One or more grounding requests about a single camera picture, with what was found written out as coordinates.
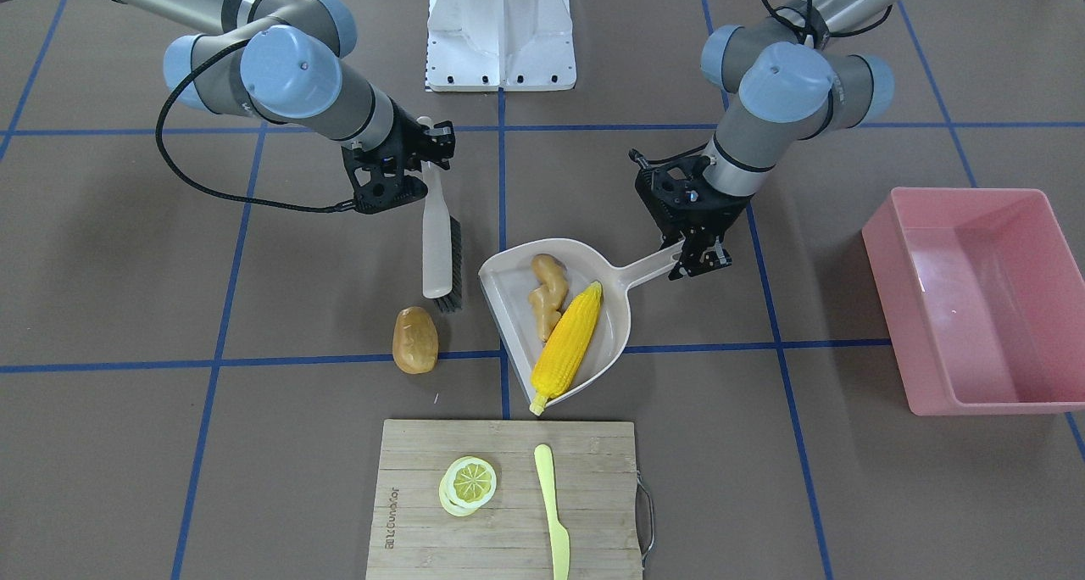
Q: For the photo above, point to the yellow toy corn cob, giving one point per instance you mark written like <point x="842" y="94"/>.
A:
<point x="563" y="353"/>

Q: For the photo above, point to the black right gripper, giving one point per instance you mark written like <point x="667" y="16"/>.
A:
<point x="421" y="142"/>

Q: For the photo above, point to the yellow toy lemon slice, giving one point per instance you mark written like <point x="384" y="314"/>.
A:
<point x="467" y="485"/>

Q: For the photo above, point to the pink plastic bin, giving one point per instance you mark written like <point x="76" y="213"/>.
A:
<point x="983" y="301"/>

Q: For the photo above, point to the beige plastic dustpan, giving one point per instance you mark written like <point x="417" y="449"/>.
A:
<point x="532" y="284"/>

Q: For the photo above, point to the tan toy ginger root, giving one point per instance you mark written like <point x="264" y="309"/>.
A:
<point x="547" y="300"/>

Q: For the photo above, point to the bamboo cutting board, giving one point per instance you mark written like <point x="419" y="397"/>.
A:
<point x="596" y="493"/>

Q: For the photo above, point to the yellow plastic toy knife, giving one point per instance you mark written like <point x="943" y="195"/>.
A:
<point x="559" y="538"/>

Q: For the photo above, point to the brown toy potato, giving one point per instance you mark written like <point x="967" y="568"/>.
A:
<point x="415" y="341"/>

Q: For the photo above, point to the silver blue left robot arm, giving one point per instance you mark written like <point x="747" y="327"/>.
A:
<point x="784" y="87"/>

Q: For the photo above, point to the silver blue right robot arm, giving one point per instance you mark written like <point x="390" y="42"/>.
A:
<point x="282" y="61"/>

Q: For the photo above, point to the beige hand brush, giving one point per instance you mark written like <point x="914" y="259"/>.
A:
<point x="441" y="246"/>

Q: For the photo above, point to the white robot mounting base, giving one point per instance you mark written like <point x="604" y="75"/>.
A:
<point x="492" y="45"/>

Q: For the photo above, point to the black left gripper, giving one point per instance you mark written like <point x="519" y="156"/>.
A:
<point x="710" y="220"/>

